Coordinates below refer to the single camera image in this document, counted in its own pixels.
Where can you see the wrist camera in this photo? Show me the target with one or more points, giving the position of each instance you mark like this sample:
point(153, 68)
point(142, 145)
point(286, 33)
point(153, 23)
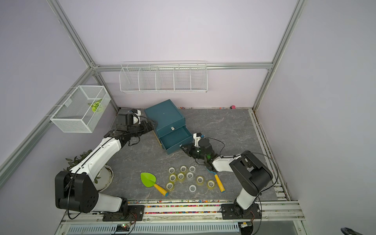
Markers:
point(197, 137)
point(136, 114)

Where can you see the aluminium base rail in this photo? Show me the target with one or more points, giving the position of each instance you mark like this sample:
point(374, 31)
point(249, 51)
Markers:
point(212, 211)

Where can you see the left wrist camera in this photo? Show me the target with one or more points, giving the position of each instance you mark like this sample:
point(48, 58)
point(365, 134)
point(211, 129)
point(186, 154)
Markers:
point(136, 114)

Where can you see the white vent grille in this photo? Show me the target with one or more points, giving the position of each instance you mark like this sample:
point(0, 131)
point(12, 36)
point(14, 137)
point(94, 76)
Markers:
point(159, 228)

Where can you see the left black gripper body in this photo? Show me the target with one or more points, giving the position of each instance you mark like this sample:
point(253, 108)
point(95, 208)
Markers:
point(138, 129)

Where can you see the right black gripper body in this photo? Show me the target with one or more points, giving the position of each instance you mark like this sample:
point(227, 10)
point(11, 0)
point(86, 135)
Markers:
point(195, 152)

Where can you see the green potted plant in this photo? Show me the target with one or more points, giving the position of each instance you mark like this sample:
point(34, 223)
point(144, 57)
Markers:
point(93, 163)

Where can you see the white wire wall shelf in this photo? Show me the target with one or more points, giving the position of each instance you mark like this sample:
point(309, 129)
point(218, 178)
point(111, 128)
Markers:
point(163, 77)

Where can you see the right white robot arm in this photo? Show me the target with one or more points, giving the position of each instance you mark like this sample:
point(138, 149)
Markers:
point(251, 173)

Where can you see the blue toy rake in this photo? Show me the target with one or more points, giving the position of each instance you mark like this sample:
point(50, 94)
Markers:
point(219, 183)

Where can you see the green toy in basket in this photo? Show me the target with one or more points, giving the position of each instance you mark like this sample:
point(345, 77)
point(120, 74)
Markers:
point(96, 107)

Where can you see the green toy shovel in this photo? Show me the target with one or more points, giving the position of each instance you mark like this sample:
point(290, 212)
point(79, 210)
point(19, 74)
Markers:
point(149, 180)

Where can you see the teal three-drawer cabinet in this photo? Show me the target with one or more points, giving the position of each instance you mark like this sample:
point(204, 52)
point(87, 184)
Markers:
point(171, 129)

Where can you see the white mesh wall basket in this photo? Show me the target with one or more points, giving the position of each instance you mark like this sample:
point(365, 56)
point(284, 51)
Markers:
point(75, 115)

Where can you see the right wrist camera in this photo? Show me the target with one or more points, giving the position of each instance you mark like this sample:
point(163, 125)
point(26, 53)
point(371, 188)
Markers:
point(197, 137)

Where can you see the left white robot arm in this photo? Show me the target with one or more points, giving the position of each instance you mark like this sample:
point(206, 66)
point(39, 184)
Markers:
point(75, 188)

